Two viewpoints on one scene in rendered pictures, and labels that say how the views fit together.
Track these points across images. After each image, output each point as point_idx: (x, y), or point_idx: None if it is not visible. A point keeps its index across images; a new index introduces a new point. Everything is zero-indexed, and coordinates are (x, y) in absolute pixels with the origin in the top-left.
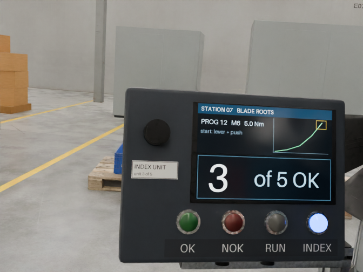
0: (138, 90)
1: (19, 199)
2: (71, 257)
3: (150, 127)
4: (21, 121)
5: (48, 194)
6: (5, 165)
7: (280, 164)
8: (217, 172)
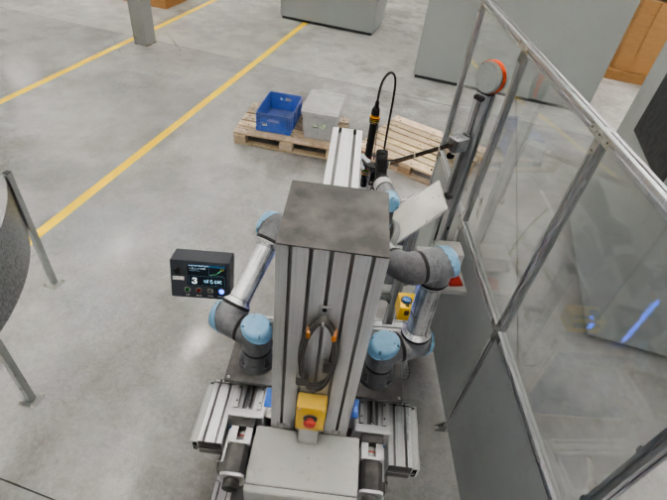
0: (172, 260)
1: (176, 152)
2: (210, 213)
3: (175, 270)
4: (178, 26)
5: (200, 147)
6: (163, 105)
7: (210, 278)
8: (194, 279)
